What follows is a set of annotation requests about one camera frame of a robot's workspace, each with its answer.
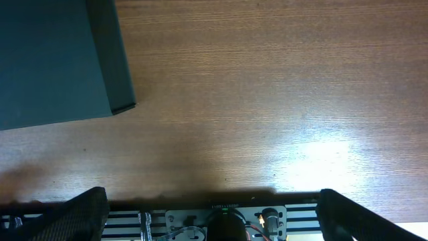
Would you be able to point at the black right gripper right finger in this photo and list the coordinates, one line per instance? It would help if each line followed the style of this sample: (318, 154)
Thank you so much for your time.
(342, 219)

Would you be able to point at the black storage box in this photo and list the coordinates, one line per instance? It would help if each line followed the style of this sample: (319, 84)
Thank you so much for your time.
(62, 60)

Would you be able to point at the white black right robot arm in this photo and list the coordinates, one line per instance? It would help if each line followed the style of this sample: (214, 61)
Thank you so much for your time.
(326, 214)

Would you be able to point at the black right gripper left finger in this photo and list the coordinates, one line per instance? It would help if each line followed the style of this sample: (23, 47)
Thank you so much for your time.
(81, 218)

